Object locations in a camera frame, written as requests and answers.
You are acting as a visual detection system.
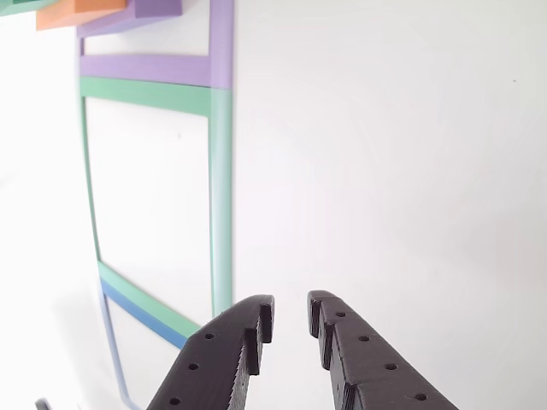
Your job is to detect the purple cube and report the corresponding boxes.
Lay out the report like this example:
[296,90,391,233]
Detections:
[76,0,184,38]

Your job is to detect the orange cube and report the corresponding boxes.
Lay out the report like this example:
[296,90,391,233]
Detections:
[36,0,128,32]

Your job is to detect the green cube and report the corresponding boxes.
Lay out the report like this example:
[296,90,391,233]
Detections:
[0,0,56,18]

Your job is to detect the blue square frame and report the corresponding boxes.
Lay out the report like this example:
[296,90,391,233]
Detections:
[98,281,189,410]

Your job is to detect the green square frame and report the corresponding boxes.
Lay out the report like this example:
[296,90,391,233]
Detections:
[79,75,235,338]

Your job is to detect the purple square frame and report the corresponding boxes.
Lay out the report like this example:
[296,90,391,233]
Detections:
[76,0,235,91]

